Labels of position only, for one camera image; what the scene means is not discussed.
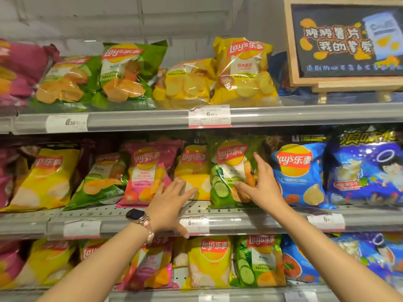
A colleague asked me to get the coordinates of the person's right hand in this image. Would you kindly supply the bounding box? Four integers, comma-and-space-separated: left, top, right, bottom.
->
234, 152, 287, 217

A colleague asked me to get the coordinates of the person's left hand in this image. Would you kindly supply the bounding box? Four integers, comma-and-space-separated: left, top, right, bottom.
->
146, 177, 199, 240

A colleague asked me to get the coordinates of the blue potato chips bag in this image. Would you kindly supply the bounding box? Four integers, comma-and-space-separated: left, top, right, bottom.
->
270, 142, 337, 210
280, 234, 322, 284

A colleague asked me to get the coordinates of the person's right forearm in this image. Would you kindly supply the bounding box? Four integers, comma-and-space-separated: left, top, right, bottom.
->
272, 201, 403, 302

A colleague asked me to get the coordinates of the person's left forearm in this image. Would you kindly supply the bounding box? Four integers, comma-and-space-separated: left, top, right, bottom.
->
37, 223, 155, 302

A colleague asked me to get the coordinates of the black smart watch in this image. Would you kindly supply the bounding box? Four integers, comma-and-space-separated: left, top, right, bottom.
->
125, 208, 152, 226

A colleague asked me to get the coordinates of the white price tag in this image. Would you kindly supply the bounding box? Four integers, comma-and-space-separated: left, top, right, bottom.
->
179, 215, 211, 236
188, 104, 232, 129
306, 212, 346, 232
45, 113, 89, 134
63, 219, 102, 240
284, 291, 319, 302
198, 292, 231, 302

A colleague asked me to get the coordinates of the wooden framed chalkboard sign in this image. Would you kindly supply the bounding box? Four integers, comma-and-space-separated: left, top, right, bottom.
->
284, 0, 403, 104

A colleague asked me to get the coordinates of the pink bead bracelet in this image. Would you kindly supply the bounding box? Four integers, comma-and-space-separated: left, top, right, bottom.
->
143, 220, 155, 246

